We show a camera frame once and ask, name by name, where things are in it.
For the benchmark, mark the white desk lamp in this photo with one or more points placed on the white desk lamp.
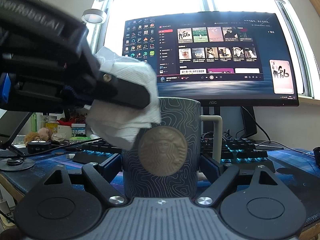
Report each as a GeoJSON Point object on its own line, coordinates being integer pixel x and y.
{"type": "Point", "coordinates": [94, 16]}

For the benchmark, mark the brown plush toy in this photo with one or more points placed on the brown plush toy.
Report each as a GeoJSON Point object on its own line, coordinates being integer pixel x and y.
{"type": "Point", "coordinates": [44, 134]}

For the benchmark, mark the black backlit mechanical keyboard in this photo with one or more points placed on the black backlit mechanical keyboard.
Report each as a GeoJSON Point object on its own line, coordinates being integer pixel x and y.
{"type": "Point", "coordinates": [241, 152]}

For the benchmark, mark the blue patterned Starbucks mug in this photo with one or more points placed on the blue patterned Starbucks mug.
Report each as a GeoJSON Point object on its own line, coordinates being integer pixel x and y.
{"type": "Point", "coordinates": [165, 159]}

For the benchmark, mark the white paper towel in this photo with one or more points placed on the white paper towel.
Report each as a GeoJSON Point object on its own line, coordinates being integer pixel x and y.
{"type": "Point", "coordinates": [120, 125]}

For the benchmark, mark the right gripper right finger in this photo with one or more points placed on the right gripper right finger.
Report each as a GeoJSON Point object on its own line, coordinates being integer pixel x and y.
{"type": "Point", "coordinates": [251, 203]}

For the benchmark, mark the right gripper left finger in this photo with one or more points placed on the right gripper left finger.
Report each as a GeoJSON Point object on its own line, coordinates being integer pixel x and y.
{"type": "Point", "coordinates": [70, 203]}

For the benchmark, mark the black smartphone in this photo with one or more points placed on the black smartphone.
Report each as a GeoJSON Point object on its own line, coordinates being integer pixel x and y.
{"type": "Point", "coordinates": [11, 124]}

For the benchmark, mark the black computer monitor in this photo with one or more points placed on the black computer monitor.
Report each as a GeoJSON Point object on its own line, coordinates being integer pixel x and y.
{"type": "Point", "coordinates": [217, 58]}

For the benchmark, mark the black round phone stand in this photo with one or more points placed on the black round phone stand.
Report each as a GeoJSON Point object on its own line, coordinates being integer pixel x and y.
{"type": "Point", "coordinates": [19, 162]}

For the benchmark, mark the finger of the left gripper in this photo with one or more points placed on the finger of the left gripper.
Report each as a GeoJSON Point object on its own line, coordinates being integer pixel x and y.
{"type": "Point", "coordinates": [110, 88]}

